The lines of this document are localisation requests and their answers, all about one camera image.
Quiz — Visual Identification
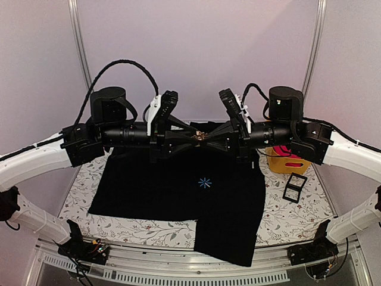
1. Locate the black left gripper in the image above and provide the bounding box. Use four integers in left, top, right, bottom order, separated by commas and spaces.
101, 116, 200, 163

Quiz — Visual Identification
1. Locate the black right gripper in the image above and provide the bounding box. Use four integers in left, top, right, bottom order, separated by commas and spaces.
199, 115, 294, 164

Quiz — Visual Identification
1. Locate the sparkling brooch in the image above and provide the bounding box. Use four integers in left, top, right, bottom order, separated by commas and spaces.
192, 130, 208, 147

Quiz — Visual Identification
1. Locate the black t-shirt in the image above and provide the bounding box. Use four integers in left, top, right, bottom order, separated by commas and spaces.
87, 120, 266, 268

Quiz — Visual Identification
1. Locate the black brooch display box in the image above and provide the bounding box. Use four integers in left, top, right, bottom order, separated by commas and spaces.
282, 173, 307, 203

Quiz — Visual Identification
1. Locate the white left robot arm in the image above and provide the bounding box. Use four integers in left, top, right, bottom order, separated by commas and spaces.
1, 86, 227, 243

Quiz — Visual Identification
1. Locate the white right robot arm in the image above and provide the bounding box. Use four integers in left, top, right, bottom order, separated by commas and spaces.
206, 83, 380, 260

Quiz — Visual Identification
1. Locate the yellow plastic basket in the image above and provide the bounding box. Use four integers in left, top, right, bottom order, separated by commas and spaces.
265, 145, 311, 175

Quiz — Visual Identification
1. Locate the magenta cloth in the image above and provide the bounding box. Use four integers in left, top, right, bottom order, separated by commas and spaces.
273, 145, 303, 167

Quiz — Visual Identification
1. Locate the floral tablecloth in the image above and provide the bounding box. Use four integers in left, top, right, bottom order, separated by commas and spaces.
59, 148, 336, 249

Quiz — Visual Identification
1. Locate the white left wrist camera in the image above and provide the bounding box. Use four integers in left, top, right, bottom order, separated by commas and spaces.
146, 94, 162, 136

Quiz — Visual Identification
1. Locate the aluminium front rail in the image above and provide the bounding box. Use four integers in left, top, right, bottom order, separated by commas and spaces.
24, 235, 376, 285

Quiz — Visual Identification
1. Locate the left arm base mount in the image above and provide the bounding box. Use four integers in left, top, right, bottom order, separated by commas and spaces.
58, 219, 110, 265

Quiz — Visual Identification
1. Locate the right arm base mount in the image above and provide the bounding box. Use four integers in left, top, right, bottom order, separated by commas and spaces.
287, 219, 339, 266

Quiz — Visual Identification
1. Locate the aluminium corner post right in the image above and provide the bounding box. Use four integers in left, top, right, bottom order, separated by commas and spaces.
302, 0, 327, 97

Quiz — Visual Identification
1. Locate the aluminium corner post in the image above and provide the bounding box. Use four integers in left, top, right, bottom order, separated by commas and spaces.
67, 0, 92, 88
302, 0, 327, 97

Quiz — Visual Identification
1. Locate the aluminium corner post left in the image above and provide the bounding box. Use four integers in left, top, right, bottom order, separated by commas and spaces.
67, 0, 92, 88

